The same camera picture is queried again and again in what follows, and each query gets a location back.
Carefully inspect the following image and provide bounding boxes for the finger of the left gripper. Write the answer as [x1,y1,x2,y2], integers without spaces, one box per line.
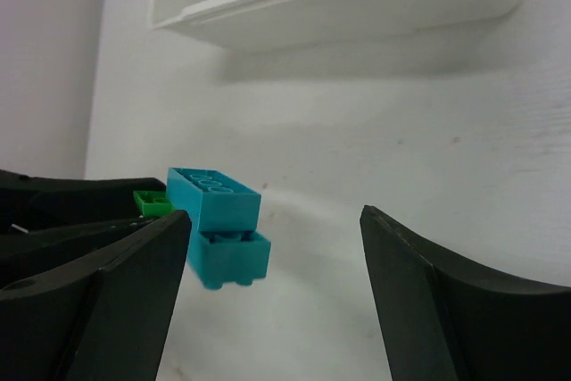
[1,170,166,234]
[1,218,152,287]

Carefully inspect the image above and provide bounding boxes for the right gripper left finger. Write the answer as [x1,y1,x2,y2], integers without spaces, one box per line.
[1,211,191,380]

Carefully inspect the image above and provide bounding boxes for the teal small lego brick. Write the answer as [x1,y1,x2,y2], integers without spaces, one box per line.
[187,230,271,290]

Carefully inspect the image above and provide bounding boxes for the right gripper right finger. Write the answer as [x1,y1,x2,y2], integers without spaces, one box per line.
[360,206,570,380]

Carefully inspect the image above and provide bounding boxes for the small green lego brick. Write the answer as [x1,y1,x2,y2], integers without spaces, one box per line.
[133,191,174,218]

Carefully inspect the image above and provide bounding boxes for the teal long lego brick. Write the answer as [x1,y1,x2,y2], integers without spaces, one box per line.
[167,167,261,232]

